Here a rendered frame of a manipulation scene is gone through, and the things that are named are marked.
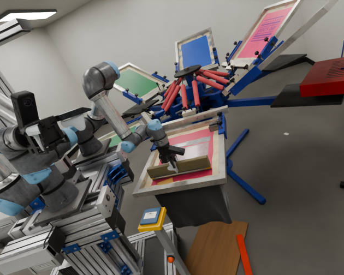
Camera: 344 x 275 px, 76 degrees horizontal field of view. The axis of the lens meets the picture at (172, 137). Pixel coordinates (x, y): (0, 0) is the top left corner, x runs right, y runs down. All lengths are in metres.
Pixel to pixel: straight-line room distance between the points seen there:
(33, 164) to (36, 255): 0.53
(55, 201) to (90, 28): 5.65
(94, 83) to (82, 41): 5.48
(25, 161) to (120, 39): 5.53
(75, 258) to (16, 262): 0.53
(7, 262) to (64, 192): 0.38
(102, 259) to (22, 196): 0.85
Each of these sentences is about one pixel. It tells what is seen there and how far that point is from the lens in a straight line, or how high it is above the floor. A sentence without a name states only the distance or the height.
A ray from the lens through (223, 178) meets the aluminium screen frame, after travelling 1.22.
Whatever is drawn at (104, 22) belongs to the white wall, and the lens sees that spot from 6.30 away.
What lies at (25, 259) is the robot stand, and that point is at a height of 1.15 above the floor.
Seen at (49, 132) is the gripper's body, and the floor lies 1.65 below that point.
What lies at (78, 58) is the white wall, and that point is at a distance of 6.84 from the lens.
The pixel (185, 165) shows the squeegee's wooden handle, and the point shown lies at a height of 1.03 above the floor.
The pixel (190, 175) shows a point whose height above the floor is 0.95.
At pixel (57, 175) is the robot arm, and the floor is 1.39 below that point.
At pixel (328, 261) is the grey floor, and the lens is 2.07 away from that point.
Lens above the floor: 1.76
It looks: 25 degrees down
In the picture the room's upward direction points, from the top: 24 degrees counter-clockwise
